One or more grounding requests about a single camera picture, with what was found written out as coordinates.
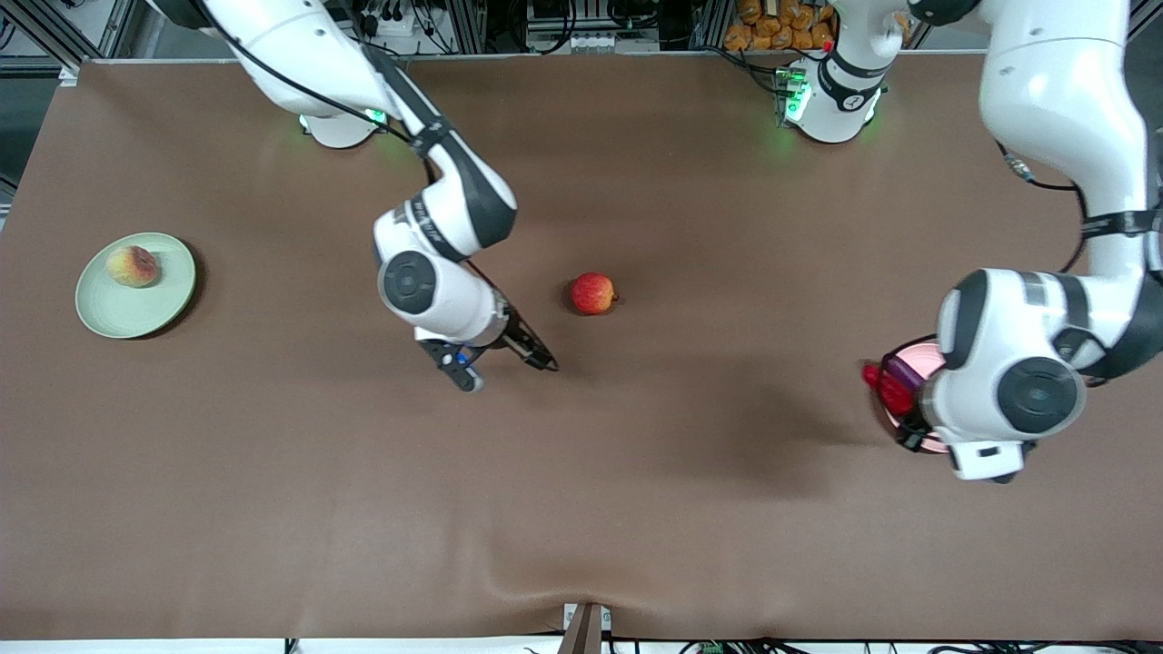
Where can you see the yellow-pink peach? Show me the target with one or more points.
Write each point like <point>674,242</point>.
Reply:
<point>133,266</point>

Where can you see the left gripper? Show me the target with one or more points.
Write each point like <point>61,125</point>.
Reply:
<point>912,428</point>

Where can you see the pink round plate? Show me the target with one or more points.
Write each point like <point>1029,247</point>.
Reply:
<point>927,360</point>

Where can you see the white power strip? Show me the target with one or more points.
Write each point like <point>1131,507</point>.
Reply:
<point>598,43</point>

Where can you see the bag of orange bread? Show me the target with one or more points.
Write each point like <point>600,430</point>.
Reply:
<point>781,23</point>

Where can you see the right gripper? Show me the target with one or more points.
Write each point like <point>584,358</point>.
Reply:
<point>520,337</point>

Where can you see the red apple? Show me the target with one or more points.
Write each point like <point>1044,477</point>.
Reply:
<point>592,293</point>

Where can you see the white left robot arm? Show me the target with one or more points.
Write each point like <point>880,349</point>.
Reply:
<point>1018,345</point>

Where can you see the brown table cover cloth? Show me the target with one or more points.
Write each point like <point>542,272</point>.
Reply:
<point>545,500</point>

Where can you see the red chili pepper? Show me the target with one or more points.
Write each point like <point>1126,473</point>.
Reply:
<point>890,391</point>

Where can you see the purple eggplant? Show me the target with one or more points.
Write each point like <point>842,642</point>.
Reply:
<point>904,371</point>

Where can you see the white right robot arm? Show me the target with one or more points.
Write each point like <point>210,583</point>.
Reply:
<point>436,291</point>

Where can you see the pale green round plate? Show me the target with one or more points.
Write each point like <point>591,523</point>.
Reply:
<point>136,313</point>

